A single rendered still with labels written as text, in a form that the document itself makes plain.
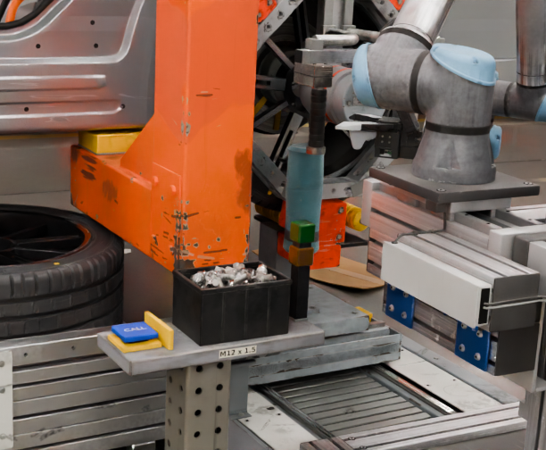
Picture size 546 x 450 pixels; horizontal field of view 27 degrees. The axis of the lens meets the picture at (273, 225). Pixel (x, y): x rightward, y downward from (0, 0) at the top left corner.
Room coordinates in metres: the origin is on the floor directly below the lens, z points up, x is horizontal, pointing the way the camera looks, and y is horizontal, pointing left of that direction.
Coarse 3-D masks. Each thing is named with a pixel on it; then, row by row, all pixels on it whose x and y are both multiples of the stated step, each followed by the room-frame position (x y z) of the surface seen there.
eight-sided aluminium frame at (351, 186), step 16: (288, 0) 2.70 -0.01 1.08; (368, 0) 2.83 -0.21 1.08; (384, 0) 2.84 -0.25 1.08; (272, 16) 2.68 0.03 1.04; (384, 16) 2.84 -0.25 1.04; (272, 32) 2.68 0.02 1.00; (256, 144) 2.66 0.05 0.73; (256, 160) 2.66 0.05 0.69; (368, 160) 2.88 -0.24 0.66; (384, 160) 2.85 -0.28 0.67; (272, 176) 2.69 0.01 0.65; (352, 176) 2.85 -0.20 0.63; (368, 176) 2.85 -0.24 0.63; (272, 192) 2.75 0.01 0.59; (336, 192) 2.78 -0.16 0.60; (352, 192) 2.81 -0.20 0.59
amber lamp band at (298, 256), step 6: (294, 246) 2.21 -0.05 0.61; (294, 252) 2.20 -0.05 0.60; (300, 252) 2.19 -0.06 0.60; (306, 252) 2.20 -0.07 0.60; (312, 252) 2.21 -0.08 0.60; (294, 258) 2.20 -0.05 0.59; (300, 258) 2.19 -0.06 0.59; (306, 258) 2.20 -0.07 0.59; (312, 258) 2.21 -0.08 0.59; (294, 264) 2.20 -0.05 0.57; (300, 264) 2.19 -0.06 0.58; (306, 264) 2.20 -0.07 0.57; (312, 264) 2.21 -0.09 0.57
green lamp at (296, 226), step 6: (294, 222) 2.21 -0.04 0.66; (300, 222) 2.21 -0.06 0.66; (306, 222) 2.22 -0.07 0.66; (294, 228) 2.21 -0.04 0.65; (300, 228) 2.19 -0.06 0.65; (306, 228) 2.20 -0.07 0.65; (312, 228) 2.21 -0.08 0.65; (294, 234) 2.21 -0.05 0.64; (300, 234) 2.19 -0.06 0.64; (306, 234) 2.20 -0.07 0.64; (312, 234) 2.21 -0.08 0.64; (294, 240) 2.20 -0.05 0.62; (300, 240) 2.19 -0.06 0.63; (306, 240) 2.20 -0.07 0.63; (312, 240) 2.21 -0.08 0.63
